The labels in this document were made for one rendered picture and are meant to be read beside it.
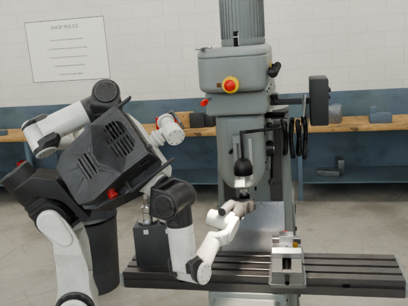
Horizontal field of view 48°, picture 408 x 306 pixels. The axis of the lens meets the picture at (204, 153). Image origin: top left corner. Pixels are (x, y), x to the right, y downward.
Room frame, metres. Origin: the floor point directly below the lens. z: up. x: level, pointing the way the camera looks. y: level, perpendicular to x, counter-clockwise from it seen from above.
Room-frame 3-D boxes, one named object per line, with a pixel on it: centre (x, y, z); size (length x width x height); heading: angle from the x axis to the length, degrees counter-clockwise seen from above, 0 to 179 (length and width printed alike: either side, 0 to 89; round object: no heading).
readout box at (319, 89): (2.10, -0.55, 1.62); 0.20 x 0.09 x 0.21; 168
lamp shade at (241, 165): (1.66, -0.14, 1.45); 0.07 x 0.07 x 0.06
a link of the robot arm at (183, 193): (1.44, 0.11, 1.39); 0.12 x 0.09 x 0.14; 154
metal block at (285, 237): (1.84, -0.33, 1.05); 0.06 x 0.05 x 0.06; 79
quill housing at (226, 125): (1.88, -0.16, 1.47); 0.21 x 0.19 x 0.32; 78
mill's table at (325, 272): (1.86, -0.20, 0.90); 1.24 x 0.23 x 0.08; 78
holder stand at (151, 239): (1.97, 0.23, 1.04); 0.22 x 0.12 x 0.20; 85
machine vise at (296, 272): (1.81, -0.33, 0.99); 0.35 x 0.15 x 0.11; 169
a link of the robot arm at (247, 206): (1.79, -0.12, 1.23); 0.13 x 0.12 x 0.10; 63
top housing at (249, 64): (1.89, -0.16, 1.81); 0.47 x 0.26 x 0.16; 168
